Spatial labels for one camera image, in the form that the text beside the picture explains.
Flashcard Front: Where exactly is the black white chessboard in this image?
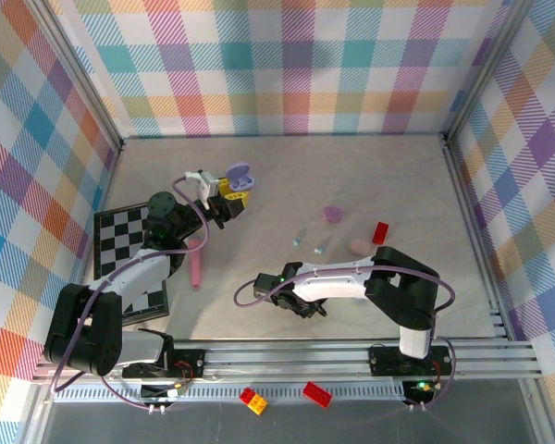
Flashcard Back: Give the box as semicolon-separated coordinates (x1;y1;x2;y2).
93;202;171;325

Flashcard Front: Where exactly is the aluminium side frame rail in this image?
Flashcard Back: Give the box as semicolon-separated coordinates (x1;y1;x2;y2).
441;133;514;343

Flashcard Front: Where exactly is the purple earbud charging case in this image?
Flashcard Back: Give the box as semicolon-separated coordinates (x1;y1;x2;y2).
225;161;256;191

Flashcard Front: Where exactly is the white slotted cable duct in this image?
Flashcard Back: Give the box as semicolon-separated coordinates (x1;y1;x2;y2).
53;384;411;404

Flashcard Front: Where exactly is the black controller board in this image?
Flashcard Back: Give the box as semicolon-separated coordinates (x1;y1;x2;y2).
401;378;445;401
141;382;189;402

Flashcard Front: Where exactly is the aluminium front frame rail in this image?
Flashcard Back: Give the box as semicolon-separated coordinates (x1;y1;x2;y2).
30;337;546;388

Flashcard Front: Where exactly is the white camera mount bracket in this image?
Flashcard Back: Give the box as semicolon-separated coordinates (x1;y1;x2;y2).
183;169;209;210

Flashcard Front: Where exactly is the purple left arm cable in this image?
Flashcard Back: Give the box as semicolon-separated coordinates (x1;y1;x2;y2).
50;175;213;412

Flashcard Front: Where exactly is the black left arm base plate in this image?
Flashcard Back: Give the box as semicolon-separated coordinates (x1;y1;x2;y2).
122;349;207;381

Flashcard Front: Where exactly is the pink toy microphone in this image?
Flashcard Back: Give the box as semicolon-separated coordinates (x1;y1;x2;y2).
188;238;204;289

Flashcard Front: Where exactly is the aluminium corner post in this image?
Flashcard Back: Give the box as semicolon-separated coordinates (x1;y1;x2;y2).
25;0;126;156
442;0;533;145

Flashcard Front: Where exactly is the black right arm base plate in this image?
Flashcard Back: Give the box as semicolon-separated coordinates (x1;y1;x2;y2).
367;344;454;376

